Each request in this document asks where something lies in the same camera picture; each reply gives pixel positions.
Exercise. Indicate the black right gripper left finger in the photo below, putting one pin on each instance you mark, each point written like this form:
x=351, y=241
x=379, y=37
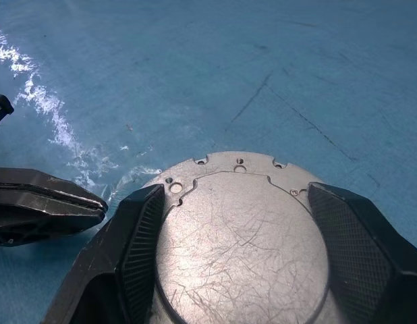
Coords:
x=104, y=263

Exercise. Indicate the silver round motor lid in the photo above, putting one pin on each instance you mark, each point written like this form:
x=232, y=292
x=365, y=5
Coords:
x=242, y=243

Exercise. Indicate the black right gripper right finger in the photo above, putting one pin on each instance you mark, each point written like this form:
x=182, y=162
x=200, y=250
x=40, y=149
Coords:
x=363, y=253

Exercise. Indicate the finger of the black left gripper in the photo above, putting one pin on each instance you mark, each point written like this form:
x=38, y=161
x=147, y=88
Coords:
x=43, y=209
x=0, y=109

